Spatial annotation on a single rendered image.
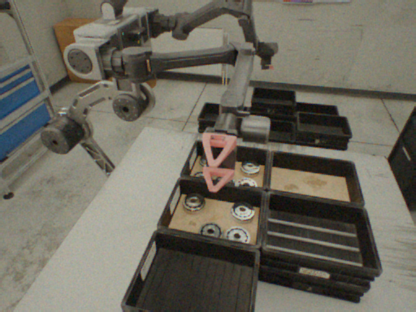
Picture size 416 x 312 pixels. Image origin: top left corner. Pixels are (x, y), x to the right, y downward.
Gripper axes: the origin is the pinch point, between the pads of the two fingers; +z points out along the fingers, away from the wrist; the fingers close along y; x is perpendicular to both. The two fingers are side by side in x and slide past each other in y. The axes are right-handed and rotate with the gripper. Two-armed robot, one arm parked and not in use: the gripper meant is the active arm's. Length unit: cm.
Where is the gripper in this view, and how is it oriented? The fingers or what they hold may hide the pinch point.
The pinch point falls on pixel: (214, 176)
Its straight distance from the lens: 54.2
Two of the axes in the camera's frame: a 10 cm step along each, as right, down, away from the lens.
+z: -2.0, 6.1, -7.6
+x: -9.8, -1.1, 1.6
